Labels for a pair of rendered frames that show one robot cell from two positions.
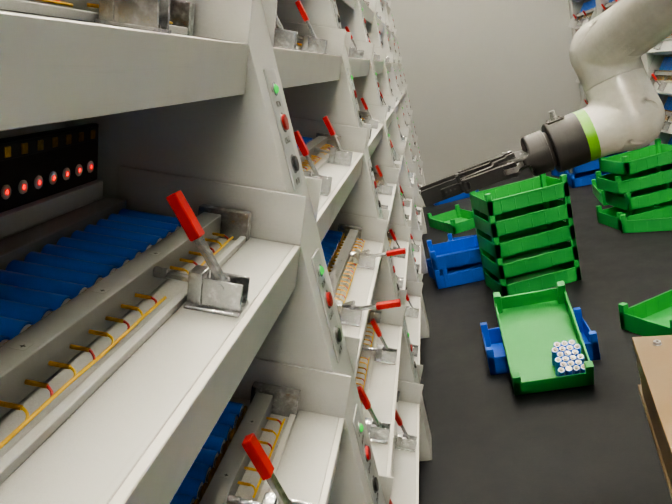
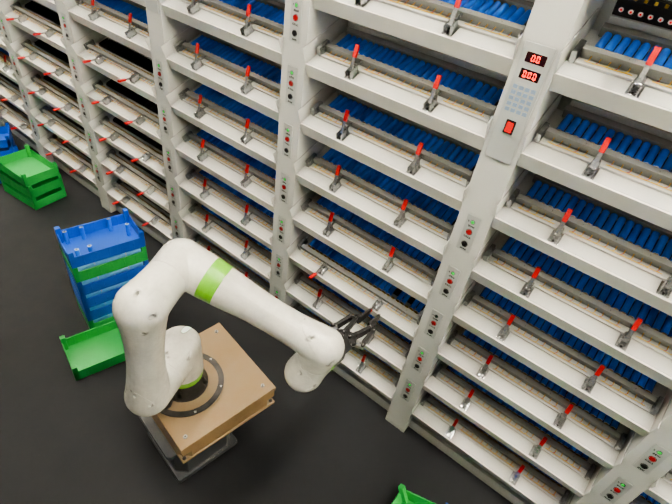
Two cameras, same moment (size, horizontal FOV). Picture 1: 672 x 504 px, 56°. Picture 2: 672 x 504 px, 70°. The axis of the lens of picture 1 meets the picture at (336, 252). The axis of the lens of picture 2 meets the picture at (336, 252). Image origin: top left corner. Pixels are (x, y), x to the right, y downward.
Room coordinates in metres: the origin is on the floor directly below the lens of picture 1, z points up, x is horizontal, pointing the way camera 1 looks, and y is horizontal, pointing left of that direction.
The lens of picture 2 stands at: (1.40, -1.29, 1.82)
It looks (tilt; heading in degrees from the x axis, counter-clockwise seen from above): 40 degrees down; 111
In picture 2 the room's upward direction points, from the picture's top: 9 degrees clockwise
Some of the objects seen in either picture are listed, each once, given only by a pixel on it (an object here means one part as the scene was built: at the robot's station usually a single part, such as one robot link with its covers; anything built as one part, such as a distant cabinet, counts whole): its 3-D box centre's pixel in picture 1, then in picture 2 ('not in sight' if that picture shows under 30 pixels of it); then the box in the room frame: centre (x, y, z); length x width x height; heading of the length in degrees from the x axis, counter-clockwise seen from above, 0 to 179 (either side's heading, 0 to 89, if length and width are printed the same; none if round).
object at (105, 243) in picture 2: not in sight; (100, 236); (-0.08, -0.24, 0.44); 0.30 x 0.20 x 0.08; 65
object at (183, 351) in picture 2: not in sight; (179, 358); (0.67, -0.60, 0.53); 0.16 x 0.13 x 0.19; 98
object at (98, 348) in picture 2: not in sight; (104, 344); (0.07, -0.45, 0.04); 0.30 x 0.20 x 0.08; 64
